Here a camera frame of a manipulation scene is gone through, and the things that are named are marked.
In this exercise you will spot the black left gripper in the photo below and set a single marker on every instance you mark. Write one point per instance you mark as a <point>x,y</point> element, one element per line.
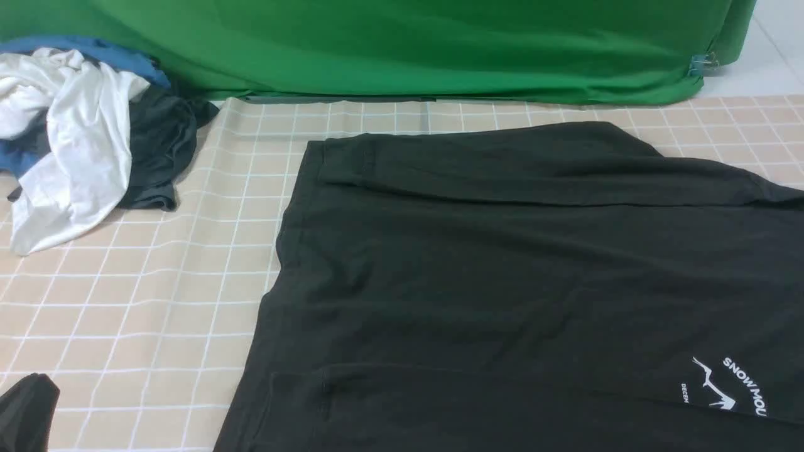
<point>27,411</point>

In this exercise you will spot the dark gray long-sleeve shirt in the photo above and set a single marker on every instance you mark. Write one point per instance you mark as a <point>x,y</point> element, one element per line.
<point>555,288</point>

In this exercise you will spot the white crumpled shirt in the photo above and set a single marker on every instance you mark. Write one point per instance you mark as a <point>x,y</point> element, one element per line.
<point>85,175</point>

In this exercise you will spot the beige checkered tablecloth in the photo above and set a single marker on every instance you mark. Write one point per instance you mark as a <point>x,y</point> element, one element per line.
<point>144,323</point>

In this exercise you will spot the blue crumpled garment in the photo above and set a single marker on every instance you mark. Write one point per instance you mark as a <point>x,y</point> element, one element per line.
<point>13,158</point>

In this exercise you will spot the dark teal crumpled garment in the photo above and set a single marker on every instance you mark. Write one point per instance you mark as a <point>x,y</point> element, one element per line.
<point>163,143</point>

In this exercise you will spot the green backdrop cloth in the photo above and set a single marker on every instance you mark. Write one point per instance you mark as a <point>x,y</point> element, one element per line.
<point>555,52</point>

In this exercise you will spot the blue binder clip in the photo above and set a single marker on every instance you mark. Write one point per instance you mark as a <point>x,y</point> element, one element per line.
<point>703,64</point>

